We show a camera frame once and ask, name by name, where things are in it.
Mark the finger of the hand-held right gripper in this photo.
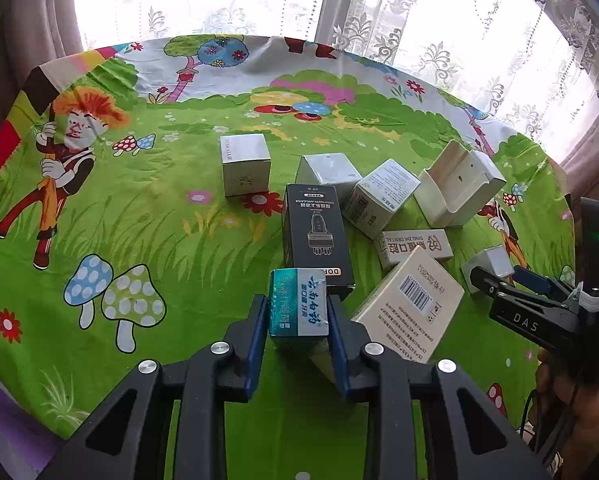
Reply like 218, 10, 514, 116
512, 266, 577, 312
468, 265, 519, 307

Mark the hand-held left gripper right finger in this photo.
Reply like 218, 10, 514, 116
326, 294, 550, 480

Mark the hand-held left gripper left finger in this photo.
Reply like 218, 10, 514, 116
39, 292, 272, 480

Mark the small white box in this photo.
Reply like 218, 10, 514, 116
461, 245, 515, 295

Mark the green toothpaste box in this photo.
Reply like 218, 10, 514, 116
268, 267, 330, 348

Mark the purple cardboard box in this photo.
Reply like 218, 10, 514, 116
0, 380, 67, 480

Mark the person's right hand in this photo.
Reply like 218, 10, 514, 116
533, 359, 599, 457

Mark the large beige cardboard box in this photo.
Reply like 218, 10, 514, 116
350, 246, 465, 363

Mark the beige printed box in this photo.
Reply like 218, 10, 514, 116
374, 229, 453, 271

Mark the white plastic holder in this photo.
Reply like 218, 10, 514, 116
414, 140, 483, 228

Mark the black carton with product picture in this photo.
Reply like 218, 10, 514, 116
282, 184, 356, 297

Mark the tall white box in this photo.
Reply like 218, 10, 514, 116
467, 149, 507, 201

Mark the pink brown curtain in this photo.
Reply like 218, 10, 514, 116
559, 95, 599, 201
0, 0, 87, 146

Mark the white box with barcode label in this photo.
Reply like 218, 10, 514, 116
343, 159, 421, 240

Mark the green cartoon printed blanket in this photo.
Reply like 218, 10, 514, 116
0, 35, 580, 441

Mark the plain glossy white box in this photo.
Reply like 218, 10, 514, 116
296, 153, 363, 193

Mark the small cream cube box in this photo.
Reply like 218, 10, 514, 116
220, 133, 271, 197

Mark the white lace curtain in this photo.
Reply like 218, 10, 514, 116
74, 0, 599, 161

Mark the black cable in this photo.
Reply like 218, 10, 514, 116
519, 375, 580, 480

